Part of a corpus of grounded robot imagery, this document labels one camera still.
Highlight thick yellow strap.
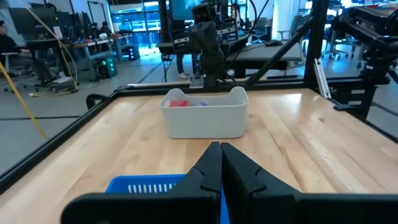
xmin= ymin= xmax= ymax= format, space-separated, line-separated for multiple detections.
xmin=0 ymin=60 xmax=50 ymax=141

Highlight black computer tower green lights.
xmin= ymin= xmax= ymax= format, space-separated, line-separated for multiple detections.
xmin=92 ymin=55 xmax=118 ymax=79

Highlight background work desk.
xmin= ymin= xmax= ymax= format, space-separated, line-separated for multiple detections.
xmin=26 ymin=33 xmax=133 ymax=77

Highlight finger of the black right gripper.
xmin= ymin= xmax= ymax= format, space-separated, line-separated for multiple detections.
xmin=201 ymin=46 xmax=214 ymax=88
xmin=213 ymin=46 xmax=226 ymax=88

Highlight person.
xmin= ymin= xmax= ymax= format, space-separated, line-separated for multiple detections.
xmin=0 ymin=20 xmax=55 ymax=86
xmin=99 ymin=21 xmax=113 ymax=37
xmin=175 ymin=53 xmax=191 ymax=80

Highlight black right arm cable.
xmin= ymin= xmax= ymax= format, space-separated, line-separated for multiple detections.
xmin=247 ymin=0 xmax=261 ymax=30

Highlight blue plastic basket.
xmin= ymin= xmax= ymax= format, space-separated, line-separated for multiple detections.
xmin=105 ymin=174 xmax=231 ymax=224

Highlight black background machine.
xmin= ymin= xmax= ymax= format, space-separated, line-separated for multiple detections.
xmin=329 ymin=6 xmax=398 ymax=121

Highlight black aluminium table frame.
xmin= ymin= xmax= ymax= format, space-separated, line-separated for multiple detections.
xmin=0 ymin=0 xmax=398 ymax=195

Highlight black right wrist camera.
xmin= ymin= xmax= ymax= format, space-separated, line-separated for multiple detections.
xmin=192 ymin=2 xmax=216 ymax=23

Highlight grey background desk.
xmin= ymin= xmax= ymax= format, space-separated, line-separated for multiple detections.
xmin=226 ymin=42 xmax=304 ymax=79

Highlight grey office chair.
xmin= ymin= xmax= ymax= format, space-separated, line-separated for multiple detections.
xmin=276 ymin=14 xmax=304 ymax=43
xmin=322 ymin=29 xmax=354 ymax=62

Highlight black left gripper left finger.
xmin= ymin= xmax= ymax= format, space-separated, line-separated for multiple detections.
xmin=60 ymin=141 xmax=223 ymax=224

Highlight black computer tower blue light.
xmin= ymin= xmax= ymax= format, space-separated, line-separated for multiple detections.
xmin=120 ymin=44 xmax=141 ymax=62

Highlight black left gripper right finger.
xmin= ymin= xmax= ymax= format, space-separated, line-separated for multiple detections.
xmin=221 ymin=142 xmax=398 ymax=224

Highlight thin yellow cord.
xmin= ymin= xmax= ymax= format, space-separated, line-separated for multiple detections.
xmin=26 ymin=6 xmax=79 ymax=94

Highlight white plastic bin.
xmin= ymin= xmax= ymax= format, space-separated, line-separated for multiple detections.
xmin=159 ymin=86 xmax=249 ymax=139

